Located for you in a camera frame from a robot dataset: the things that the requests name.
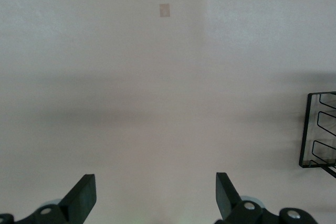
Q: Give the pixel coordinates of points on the small brown tape patch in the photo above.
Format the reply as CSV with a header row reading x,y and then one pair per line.
x,y
164,10

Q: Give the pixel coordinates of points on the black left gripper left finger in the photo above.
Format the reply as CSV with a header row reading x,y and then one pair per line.
x,y
81,200

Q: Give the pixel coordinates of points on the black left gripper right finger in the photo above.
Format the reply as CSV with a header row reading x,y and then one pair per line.
x,y
227,200

